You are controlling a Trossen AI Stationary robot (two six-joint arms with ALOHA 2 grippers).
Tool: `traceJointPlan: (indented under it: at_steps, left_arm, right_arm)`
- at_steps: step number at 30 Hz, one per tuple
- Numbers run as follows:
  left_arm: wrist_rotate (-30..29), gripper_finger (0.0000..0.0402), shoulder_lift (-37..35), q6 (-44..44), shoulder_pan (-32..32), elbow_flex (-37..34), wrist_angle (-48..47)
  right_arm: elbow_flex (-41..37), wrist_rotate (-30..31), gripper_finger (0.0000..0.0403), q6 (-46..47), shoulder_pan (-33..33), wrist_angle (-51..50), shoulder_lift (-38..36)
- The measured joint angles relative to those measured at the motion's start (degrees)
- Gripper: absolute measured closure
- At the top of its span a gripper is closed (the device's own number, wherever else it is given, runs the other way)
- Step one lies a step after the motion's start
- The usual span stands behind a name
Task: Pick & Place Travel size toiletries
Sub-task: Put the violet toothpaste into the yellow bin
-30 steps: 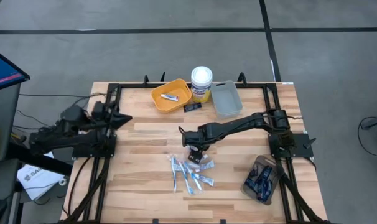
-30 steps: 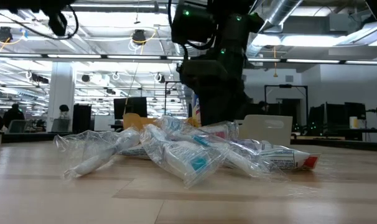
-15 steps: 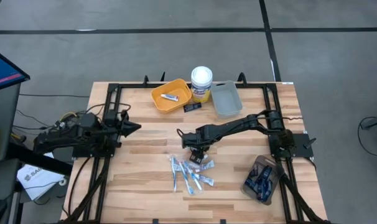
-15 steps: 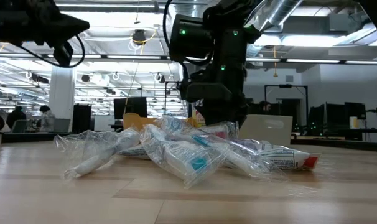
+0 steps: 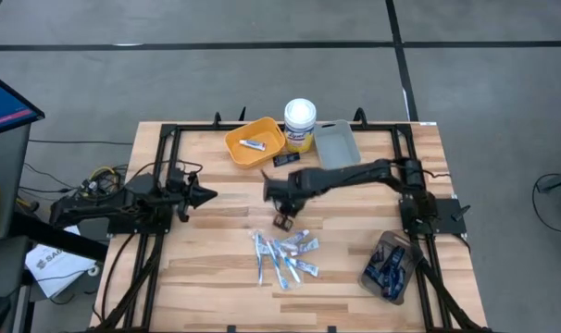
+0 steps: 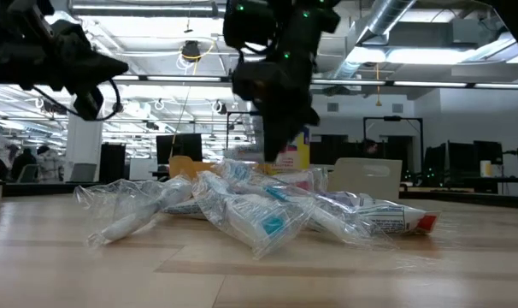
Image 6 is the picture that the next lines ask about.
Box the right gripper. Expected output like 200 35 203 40
231 57 322 163

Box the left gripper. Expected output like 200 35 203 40
36 19 130 98

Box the yellow Lysol wipes canister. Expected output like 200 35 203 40
272 127 311 171

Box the grey ceiling pipe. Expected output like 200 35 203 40
68 0 226 18

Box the translucent grey plastic bin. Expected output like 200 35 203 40
327 157 403 201

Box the white purple toothpaste tube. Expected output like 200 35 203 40
161 197 207 220
322 191 374 209

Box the black cabinet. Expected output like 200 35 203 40
98 143 127 184

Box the yellow plastic bin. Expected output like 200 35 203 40
168 155 281 181

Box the grey chair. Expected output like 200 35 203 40
17 164 40 184
68 162 98 184

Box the person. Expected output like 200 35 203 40
10 147 38 183
36 145 64 183

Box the white toothpaste tube red end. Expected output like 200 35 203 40
352 198 442 236

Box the dark desk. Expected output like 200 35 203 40
399 175 518 196

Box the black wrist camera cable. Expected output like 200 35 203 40
32 78 123 122

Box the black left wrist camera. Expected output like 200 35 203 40
73 85 105 122

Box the black metal frame stand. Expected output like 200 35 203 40
225 110 260 151
362 115 425 181

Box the black ceiling-hung camera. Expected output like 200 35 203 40
180 39 203 63

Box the black ceiling light rail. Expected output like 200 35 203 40
111 74 518 90

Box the yellow hanging cord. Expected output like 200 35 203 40
373 62 383 108

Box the silver spiral ventilation duct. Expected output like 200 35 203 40
327 0 418 82

